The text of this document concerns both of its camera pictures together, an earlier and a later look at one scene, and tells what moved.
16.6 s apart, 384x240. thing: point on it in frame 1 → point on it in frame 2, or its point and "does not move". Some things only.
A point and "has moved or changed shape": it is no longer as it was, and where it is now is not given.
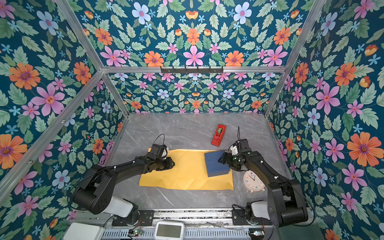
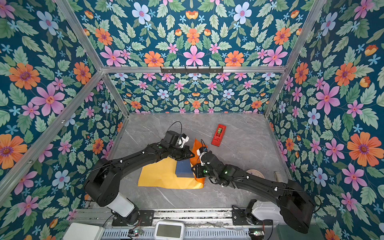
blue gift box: (214, 167) has moved or changed shape
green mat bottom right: (309, 232) does not move
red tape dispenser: (218, 135) does not move
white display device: (169, 230) does not move
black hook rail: (192, 70) does not move
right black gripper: (228, 161) → (198, 171)
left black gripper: (170, 164) → (186, 153)
